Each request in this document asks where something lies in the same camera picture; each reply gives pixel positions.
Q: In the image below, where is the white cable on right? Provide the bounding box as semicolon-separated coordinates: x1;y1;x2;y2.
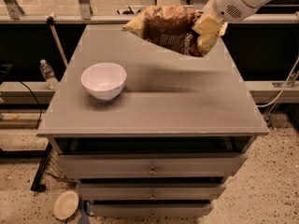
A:
255;54;299;108

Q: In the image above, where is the top grey drawer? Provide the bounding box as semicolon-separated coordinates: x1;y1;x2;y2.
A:
56;153;248;179

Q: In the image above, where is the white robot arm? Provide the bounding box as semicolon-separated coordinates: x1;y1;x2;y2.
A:
192;0;272;56

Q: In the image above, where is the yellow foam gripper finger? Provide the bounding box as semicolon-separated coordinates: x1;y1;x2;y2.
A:
197;22;228;56
192;9;223;35

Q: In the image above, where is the clear plastic water bottle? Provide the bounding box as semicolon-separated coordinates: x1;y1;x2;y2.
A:
40;60;59;91

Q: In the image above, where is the bottom grey drawer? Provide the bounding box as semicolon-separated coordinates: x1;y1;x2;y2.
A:
92;203;213;217

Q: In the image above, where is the grey drawer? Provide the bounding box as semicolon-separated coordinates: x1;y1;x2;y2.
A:
56;153;248;179
92;203;213;217
78;183;226;201

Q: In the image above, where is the grey drawer cabinet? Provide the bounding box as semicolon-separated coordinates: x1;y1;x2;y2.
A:
38;25;268;205

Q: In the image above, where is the black metal stand leg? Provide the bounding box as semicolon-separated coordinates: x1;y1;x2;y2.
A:
31;144;52;192

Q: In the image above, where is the wooden stick with black tape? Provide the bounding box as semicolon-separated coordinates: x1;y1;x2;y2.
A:
46;12;68;66

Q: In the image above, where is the white bowl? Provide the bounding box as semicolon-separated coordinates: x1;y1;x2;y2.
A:
81;63;127;101

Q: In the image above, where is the brown chip bag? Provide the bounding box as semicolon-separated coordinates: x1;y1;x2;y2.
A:
122;6;202;57

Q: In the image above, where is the black cable on left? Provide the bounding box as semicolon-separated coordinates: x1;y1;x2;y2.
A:
19;81;43;131

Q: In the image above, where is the middle grey drawer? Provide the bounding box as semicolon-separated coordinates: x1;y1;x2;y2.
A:
78;183;226;201

